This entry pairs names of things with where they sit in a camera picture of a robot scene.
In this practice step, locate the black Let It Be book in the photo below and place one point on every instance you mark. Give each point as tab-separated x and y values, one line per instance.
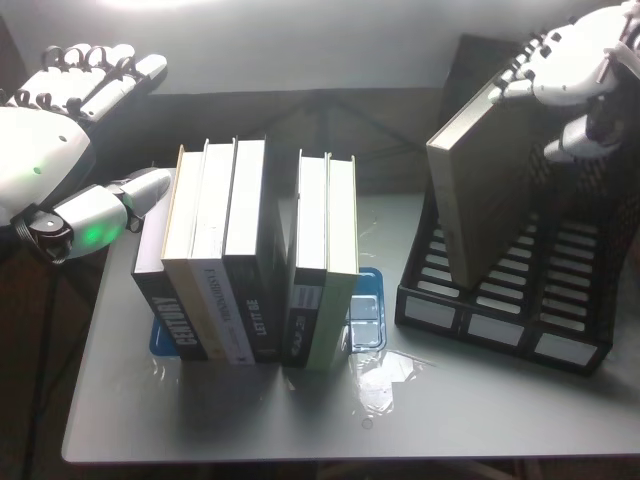
245	200

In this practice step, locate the white backdrop board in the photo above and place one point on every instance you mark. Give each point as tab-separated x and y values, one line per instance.
300	50

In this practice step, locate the blue plastic book stand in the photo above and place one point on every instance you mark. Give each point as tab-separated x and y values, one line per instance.
370	280

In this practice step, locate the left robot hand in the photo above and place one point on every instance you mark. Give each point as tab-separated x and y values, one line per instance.
35	160

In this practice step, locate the black Century book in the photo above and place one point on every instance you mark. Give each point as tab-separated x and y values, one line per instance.
165	320

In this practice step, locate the white spine book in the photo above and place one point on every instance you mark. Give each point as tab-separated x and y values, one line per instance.
212	200

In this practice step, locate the yellow spine book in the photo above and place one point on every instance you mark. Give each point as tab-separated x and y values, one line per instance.
182	210

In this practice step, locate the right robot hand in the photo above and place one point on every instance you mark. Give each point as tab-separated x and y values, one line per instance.
580	55

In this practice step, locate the tan hardcover book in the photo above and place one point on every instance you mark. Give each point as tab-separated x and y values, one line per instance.
480	200

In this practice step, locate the black mesh file organizer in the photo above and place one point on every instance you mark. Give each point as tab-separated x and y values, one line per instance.
500	345

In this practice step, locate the clear plastic film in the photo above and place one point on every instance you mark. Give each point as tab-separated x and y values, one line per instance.
380	385

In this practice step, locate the light green book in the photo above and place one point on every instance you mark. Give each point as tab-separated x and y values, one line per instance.
342	215

